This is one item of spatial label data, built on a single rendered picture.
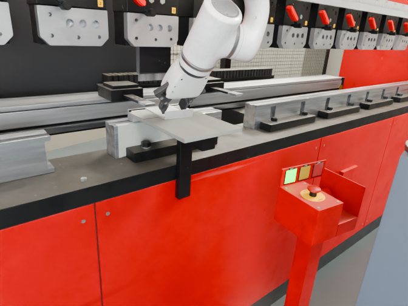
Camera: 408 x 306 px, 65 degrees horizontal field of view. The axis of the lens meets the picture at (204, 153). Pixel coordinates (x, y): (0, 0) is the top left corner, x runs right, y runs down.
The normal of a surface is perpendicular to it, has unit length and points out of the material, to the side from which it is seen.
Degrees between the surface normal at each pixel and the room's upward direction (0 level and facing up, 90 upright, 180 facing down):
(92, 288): 90
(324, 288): 0
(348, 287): 0
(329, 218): 90
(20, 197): 0
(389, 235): 90
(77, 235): 90
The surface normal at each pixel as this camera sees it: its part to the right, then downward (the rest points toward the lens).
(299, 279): -0.86, 0.14
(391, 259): -0.63, 0.25
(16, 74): 0.63, 0.32
